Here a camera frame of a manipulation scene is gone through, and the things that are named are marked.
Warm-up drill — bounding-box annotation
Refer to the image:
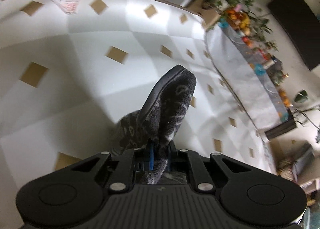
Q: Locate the leafy potted plant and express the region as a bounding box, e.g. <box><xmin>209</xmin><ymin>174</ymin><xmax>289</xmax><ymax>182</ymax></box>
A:
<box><xmin>247</xmin><ymin>11</ymin><xmax>278</xmax><ymax>50</ymax></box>

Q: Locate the cloth covered side table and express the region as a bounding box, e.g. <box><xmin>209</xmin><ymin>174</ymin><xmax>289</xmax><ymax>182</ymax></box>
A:
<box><xmin>205</xmin><ymin>25</ymin><xmax>298</xmax><ymax>132</ymax></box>

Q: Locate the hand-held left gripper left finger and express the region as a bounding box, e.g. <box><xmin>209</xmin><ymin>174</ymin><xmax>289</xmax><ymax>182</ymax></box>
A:
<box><xmin>71</xmin><ymin>144</ymin><xmax>155</xmax><ymax>192</ymax></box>

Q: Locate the grey patterned fleece jacket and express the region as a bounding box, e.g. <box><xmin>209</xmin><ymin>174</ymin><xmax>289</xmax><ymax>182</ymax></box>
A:
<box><xmin>110</xmin><ymin>64</ymin><xmax>197</xmax><ymax>185</ymax></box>

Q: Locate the tan cardboard box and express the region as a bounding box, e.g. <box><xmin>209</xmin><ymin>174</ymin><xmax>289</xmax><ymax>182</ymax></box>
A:
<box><xmin>186</xmin><ymin>0</ymin><xmax>222</xmax><ymax>30</ymax></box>

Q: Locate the pile of fruit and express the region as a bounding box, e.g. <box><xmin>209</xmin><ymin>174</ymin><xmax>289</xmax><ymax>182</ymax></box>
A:
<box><xmin>224</xmin><ymin>6</ymin><xmax>252</xmax><ymax>35</ymax></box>

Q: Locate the grey white checkered tablecloth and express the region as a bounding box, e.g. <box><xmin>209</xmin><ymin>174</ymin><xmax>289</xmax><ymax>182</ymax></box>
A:
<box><xmin>0</xmin><ymin>0</ymin><xmax>278</xmax><ymax>229</ymax></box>

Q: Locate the black television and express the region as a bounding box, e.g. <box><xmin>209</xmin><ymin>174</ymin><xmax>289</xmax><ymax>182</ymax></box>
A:
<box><xmin>267</xmin><ymin>0</ymin><xmax>320</xmax><ymax>70</ymax></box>

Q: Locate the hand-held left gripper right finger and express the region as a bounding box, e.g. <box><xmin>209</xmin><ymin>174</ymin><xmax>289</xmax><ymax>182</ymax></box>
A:
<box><xmin>167</xmin><ymin>141</ymin><xmax>253</xmax><ymax>192</ymax></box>

